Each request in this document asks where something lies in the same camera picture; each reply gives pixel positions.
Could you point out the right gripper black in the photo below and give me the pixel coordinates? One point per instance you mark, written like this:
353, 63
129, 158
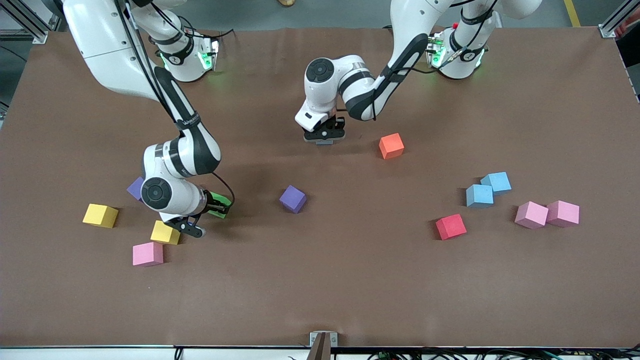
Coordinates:
213, 201

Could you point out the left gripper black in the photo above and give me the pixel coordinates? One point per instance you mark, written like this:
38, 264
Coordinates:
339, 123

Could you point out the green foam cube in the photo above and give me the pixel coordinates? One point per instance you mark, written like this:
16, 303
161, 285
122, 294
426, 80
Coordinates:
221, 215

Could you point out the orange foam cube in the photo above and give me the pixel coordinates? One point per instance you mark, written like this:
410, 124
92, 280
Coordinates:
391, 146

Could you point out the yellow foam cube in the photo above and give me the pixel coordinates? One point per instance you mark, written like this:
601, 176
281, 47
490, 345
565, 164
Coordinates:
100, 215
161, 234

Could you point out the purple foam cube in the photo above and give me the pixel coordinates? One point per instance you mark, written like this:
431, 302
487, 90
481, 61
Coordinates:
134, 189
293, 199

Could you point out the red foam cube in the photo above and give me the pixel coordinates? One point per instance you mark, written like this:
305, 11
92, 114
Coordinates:
451, 226

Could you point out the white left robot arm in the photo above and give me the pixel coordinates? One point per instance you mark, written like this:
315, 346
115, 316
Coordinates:
350, 80

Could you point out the pink foam cube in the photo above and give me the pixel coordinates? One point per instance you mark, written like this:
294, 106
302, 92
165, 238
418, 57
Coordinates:
565, 213
148, 254
531, 215

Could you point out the tan shoe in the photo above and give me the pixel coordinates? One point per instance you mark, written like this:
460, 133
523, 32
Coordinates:
286, 2

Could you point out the grey metal bracket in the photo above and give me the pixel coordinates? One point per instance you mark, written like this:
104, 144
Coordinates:
314, 339

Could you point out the brown camera pole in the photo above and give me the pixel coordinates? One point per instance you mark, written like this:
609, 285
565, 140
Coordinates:
321, 351

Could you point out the aluminium frame profile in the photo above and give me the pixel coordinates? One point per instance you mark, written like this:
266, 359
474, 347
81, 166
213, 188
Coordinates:
607, 30
30, 36

